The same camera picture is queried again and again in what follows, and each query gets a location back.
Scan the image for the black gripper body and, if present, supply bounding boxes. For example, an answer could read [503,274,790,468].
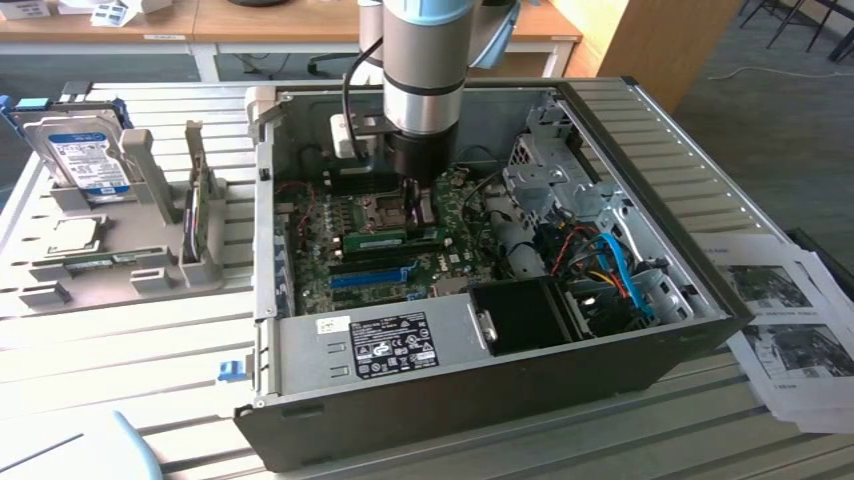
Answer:
[389,125,463,180]

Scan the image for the green RAM stick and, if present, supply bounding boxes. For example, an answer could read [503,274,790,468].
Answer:
[339,227,446,252]
[62,252,146,275]

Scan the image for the CPU socket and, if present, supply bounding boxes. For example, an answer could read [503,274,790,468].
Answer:
[351,192,410,232]

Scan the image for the black expansion slot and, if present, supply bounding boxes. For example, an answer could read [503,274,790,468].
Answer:
[326,255,403,277]

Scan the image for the blue expansion slot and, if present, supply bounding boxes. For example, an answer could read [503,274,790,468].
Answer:
[329,268,411,290]

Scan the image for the green motherboard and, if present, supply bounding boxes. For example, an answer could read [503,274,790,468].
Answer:
[271,167,513,317]

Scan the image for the silver metal drive cage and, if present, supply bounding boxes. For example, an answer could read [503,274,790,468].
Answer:
[498,97,706,329]

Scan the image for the office chair base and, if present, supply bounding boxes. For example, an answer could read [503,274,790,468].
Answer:
[305,48,363,77]

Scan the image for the grey power supply unit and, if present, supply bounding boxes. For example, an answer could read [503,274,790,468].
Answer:
[275,293,499,397]

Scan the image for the green graphics card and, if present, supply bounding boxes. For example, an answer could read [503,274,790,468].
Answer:
[182,119,223,265]

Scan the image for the open black PC case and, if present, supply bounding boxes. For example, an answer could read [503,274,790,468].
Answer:
[233,75,757,474]

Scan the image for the wooden cabinet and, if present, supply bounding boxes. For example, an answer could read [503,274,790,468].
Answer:
[565,0,748,114]

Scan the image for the blue plastic clip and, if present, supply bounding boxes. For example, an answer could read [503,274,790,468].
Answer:
[215,359,247,387]

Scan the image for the grey parts rack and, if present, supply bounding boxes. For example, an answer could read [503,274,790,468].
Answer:
[0,119,234,312]

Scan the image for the hard disk with blue label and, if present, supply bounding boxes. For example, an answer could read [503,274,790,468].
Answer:
[23,115,134,202]

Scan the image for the silver CPU chip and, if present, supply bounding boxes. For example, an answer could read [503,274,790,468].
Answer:
[44,216,110,257]

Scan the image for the white printed card box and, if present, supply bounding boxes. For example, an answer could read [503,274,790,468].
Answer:
[88,1,136,27]

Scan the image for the hard disk in blue carrier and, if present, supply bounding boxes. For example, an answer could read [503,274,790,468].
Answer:
[0,96,130,132]

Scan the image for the printed paper sheets stack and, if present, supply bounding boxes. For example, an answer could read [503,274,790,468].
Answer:
[692,233,854,435]

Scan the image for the black chair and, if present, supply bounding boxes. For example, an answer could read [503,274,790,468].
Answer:
[738,0,854,63]

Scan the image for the white cardboard box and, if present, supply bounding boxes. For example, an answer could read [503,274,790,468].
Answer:
[0,0,63,21]

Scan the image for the white and blue rounded object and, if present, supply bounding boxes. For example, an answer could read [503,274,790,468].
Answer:
[0,409,166,480]

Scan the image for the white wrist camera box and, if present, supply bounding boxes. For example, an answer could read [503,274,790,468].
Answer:
[329,113,377,161]

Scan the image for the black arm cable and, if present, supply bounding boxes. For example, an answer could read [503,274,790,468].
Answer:
[342,37,387,151]

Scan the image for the red yellow black wire bundle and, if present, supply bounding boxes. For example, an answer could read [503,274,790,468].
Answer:
[539,224,633,296]

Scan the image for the blue flat data wire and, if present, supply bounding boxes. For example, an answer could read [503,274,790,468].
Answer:
[598,231,661,327]

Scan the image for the wooden desk with white frame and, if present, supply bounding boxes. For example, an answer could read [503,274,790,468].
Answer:
[0,0,583,84]

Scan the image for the white floor cable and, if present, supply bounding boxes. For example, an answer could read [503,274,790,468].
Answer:
[706,63,854,82]

